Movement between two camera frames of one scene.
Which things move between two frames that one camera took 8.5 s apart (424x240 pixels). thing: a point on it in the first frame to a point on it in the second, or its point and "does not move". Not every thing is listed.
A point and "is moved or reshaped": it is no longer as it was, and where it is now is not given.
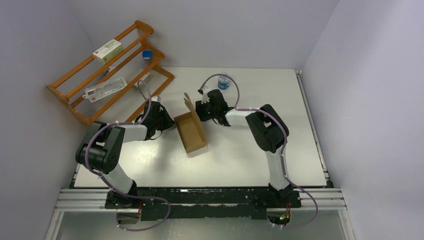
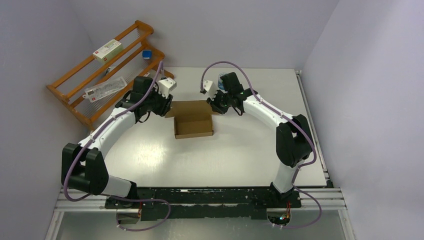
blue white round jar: x=223 y=81 does not move
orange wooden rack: x=117 y=86 does not move
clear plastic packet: x=101 y=90 does not move
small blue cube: x=146 y=54 does not move
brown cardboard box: x=190 y=128 is moved or reshaped
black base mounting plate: x=194 y=204 does not move
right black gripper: x=198 y=108 to x=214 y=105
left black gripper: x=169 y=121 to x=165 y=107
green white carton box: x=108 y=51 does not move
